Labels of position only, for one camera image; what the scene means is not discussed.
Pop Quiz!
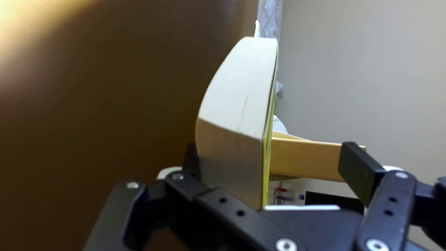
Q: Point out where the yellow book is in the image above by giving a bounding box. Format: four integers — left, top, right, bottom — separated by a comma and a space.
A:
196, 36, 279, 209

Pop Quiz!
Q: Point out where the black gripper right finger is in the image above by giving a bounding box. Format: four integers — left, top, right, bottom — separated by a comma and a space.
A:
339, 142, 417, 251

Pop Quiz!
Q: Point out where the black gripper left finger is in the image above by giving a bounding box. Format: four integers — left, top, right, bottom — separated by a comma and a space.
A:
166, 142, 303, 251

